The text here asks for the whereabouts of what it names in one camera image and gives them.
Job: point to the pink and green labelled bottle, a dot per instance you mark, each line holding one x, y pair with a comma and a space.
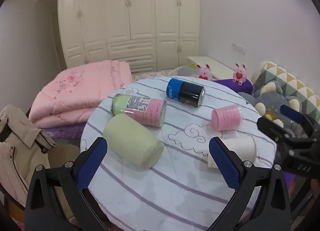
152, 110

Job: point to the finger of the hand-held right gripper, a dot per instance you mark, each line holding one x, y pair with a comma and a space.
292, 113
272, 127

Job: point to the pink cup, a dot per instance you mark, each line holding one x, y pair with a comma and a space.
226, 117

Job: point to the pink bunny plush toy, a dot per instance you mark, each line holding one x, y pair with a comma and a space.
205, 72
240, 73

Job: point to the purple pillow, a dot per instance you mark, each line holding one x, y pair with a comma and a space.
232, 85

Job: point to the cream wardrobe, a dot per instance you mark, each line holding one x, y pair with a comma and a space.
140, 8

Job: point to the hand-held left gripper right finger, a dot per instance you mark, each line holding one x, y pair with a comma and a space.
225, 164

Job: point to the grey plush toy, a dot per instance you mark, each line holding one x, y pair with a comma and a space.
272, 100

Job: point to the light green cup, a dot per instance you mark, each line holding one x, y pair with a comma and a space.
130, 140

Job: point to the grey and green pillow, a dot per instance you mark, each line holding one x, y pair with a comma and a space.
186, 70

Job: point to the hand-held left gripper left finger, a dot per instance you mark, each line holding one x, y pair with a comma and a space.
91, 167

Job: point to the striped white tablecloth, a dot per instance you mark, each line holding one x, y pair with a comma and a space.
175, 178

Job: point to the blue and black can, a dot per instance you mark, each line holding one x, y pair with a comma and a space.
185, 92

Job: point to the beige jacket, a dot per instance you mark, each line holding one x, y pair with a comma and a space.
20, 145

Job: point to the folded pink quilt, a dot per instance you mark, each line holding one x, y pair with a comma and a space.
75, 90

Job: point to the white cup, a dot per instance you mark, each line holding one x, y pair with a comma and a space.
243, 147

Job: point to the white bedside bench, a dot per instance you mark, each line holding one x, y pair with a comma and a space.
215, 64

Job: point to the purple bed sheet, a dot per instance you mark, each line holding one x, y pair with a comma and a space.
67, 130

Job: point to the triangle patterned cushion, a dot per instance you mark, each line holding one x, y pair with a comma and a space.
295, 83

